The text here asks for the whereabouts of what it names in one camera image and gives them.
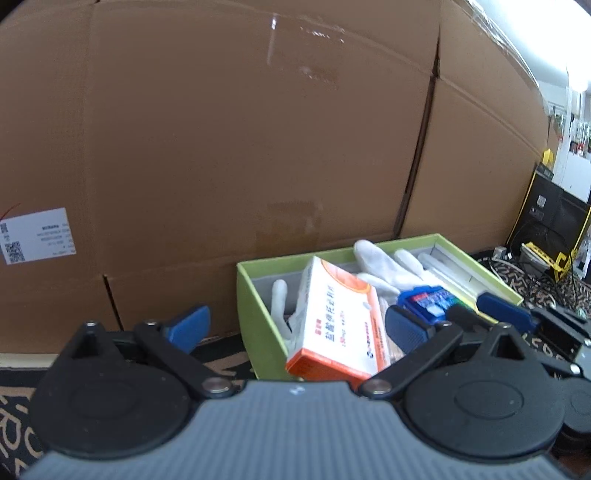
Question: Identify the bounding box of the black letter-print mat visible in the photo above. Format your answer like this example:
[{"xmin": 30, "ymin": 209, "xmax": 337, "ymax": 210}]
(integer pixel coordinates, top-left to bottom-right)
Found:
[{"xmin": 0, "ymin": 249, "xmax": 591, "ymax": 480}]

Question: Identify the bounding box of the white shipping label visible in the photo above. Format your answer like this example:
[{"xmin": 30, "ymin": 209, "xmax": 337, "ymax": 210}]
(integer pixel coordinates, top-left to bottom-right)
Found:
[{"xmin": 0, "ymin": 208, "xmax": 77, "ymax": 265}]

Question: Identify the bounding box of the white orange medicine box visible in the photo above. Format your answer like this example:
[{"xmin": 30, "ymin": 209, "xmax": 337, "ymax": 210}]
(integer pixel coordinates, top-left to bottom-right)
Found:
[{"xmin": 285, "ymin": 256, "xmax": 393, "ymax": 381}]

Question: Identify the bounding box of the light green box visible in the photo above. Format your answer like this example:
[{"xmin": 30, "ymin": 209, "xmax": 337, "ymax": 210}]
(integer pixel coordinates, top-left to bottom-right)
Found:
[{"xmin": 236, "ymin": 233, "xmax": 525, "ymax": 381}]

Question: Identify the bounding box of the small blue box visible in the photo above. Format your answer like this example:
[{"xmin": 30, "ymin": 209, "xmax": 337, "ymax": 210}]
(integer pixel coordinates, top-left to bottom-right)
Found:
[{"xmin": 398, "ymin": 285, "xmax": 460, "ymax": 321}]

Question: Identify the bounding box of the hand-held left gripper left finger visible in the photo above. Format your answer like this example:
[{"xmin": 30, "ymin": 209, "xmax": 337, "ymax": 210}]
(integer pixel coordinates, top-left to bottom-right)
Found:
[{"xmin": 60, "ymin": 304, "xmax": 234, "ymax": 400}]

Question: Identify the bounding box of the large cardboard wall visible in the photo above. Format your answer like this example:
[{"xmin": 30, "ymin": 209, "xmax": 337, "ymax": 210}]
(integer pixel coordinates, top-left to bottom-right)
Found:
[{"xmin": 0, "ymin": 0, "xmax": 561, "ymax": 356}]

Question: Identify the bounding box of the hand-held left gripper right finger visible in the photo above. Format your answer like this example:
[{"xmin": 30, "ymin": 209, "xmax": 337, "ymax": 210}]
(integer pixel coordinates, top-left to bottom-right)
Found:
[{"xmin": 361, "ymin": 305, "xmax": 536, "ymax": 400}]

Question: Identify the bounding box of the black yellow box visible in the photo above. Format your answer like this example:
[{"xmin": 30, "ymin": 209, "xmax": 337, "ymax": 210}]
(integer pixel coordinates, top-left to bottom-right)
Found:
[{"xmin": 505, "ymin": 150, "xmax": 591, "ymax": 282}]

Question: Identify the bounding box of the white glove pink cuff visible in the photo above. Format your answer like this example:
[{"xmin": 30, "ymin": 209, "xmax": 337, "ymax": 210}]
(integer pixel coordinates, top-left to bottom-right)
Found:
[
  {"xmin": 271, "ymin": 279, "xmax": 305, "ymax": 356},
  {"xmin": 353, "ymin": 239, "xmax": 445, "ymax": 297}
]

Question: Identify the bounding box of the white background cabinet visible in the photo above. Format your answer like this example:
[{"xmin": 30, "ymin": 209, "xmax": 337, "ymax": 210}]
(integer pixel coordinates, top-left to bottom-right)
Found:
[{"xmin": 561, "ymin": 152, "xmax": 591, "ymax": 204}]

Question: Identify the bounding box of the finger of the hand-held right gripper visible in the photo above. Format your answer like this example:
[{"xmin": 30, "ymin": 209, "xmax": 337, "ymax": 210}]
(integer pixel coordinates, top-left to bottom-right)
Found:
[
  {"xmin": 477, "ymin": 293, "xmax": 591, "ymax": 334},
  {"xmin": 444, "ymin": 305, "xmax": 498, "ymax": 334}
]

